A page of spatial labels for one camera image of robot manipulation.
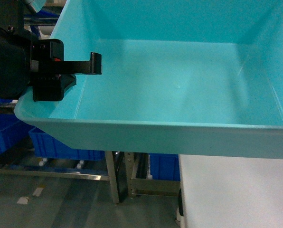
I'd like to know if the blue bin under table centre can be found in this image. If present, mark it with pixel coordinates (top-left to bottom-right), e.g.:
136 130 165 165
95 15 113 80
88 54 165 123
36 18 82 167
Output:
29 127 105 161

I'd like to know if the blue bin under table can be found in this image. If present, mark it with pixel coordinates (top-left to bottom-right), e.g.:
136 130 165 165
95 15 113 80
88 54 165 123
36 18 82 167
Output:
29 127 105 161
150 153 180 181
0 114 33 154

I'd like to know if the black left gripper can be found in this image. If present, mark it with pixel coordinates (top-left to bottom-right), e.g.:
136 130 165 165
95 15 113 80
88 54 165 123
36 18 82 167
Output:
30 39 102 102

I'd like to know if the blue bin under table left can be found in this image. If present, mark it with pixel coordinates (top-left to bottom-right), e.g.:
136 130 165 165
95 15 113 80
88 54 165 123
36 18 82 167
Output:
0 114 33 154

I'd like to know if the blue bin under table right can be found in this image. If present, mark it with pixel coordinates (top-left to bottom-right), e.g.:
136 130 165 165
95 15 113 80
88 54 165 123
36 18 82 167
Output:
150 153 180 181

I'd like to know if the teal plastic bin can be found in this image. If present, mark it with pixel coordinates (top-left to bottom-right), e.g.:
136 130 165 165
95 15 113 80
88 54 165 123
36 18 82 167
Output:
15 0 283 159

